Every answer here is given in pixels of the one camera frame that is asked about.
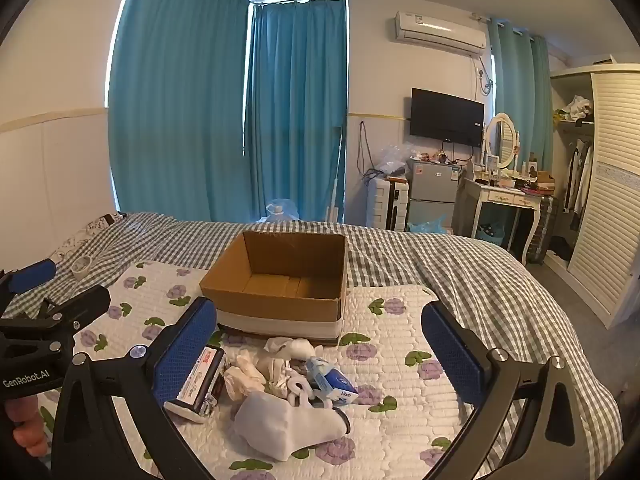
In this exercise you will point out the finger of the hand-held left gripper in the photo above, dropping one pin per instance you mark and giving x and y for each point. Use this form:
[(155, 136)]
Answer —
[(80, 305), (32, 275)]

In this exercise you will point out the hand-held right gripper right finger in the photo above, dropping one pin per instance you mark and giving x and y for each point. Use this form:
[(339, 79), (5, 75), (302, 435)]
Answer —
[(450, 355)]

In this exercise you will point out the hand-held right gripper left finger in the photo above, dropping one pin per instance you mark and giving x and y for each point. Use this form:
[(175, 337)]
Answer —
[(185, 355)]

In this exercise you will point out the white wipes packet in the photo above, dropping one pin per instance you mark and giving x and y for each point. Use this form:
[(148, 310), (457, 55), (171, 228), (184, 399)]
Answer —
[(207, 380)]

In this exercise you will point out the cream sock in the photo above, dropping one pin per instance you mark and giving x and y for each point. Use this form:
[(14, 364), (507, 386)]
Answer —
[(242, 375)]

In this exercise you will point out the white sock bundle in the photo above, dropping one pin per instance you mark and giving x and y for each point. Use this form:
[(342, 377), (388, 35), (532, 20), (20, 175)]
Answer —
[(280, 380)]

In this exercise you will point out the small white sock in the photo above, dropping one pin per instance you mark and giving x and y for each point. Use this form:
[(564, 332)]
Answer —
[(290, 347)]

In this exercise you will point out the large white sock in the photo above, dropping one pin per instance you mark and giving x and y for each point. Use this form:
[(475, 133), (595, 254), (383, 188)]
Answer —
[(270, 425)]

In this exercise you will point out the blue tissue packet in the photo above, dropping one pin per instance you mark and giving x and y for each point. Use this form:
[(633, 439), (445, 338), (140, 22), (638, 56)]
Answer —
[(335, 385)]

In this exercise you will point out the brown cardboard box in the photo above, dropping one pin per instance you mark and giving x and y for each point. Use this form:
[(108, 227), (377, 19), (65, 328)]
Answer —
[(300, 255)]

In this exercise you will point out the person's left hand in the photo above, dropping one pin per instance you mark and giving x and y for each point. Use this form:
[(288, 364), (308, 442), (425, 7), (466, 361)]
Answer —
[(22, 425)]

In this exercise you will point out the white tape roll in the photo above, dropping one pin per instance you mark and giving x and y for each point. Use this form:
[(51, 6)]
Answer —
[(75, 270)]

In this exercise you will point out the black white patterned pillow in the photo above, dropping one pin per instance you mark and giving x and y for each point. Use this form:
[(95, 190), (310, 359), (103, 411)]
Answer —
[(95, 225)]

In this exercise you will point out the floral quilted mat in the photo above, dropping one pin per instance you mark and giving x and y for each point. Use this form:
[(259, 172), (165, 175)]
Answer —
[(390, 440)]

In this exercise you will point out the blue plastic bag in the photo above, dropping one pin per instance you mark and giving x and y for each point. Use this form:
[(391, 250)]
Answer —
[(425, 226)]

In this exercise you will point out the dark suitcase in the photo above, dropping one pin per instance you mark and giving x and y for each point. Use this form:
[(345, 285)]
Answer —
[(542, 230)]

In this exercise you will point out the white suitcase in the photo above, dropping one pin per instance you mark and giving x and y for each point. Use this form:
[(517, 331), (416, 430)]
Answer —
[(385, 205)]

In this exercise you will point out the grey mini fridge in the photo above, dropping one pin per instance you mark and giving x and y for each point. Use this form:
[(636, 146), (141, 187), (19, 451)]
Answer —
[(432, 190)]

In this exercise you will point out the white dressing table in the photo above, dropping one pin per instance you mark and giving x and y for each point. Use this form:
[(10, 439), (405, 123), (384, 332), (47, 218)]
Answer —
[(495, 195)]

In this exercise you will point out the large water bottle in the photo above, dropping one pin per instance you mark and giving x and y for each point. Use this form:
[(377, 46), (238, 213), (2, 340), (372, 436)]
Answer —
[(277, 210)]

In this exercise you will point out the white mop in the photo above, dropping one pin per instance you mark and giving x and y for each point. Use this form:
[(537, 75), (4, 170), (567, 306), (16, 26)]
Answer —
[(336, 200)]

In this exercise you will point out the clear plastic bag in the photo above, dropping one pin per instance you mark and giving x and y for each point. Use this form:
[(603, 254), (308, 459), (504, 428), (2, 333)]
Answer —
[(392, 157)]

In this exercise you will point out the wide teal curtain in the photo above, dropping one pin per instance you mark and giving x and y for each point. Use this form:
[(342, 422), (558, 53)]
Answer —
[(175, 110)]

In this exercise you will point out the hanging clothes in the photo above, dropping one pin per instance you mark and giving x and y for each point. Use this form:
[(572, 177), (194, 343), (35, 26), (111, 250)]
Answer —
[(577, 175)]

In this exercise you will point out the white oval vanity mirror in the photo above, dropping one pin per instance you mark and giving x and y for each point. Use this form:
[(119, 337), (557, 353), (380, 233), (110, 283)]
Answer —
[(500, 137)]

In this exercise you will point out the white slatted wardrobe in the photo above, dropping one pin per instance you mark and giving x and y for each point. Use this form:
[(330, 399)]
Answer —
[(610, 185)]

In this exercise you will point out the teal curtain beside wardrobe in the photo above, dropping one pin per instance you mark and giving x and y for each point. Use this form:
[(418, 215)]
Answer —
[(520, 100)]

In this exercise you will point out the narrow teal curtain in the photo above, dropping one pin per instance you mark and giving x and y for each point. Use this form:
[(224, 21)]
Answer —
[(300, 110)]

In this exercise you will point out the pile of clothes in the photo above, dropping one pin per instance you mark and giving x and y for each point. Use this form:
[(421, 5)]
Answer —
[(577, 107)]

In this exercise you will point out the white air conditioner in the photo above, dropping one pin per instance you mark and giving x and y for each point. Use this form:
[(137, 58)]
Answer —
[(440, 30)]

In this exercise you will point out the black wall television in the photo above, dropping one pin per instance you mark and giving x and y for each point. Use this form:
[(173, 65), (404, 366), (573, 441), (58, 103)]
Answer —
[(445, 115)]

